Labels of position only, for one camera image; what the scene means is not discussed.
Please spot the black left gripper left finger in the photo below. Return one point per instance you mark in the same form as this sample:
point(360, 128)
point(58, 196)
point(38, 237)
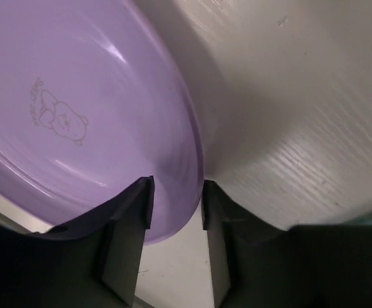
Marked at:
point(90, 261)

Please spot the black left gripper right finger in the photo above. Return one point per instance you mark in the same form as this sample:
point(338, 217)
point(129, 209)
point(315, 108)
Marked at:
point(254, 264)

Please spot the lavender plastic plate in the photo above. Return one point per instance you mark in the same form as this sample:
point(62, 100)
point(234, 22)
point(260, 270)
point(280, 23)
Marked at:
point(90, 101)

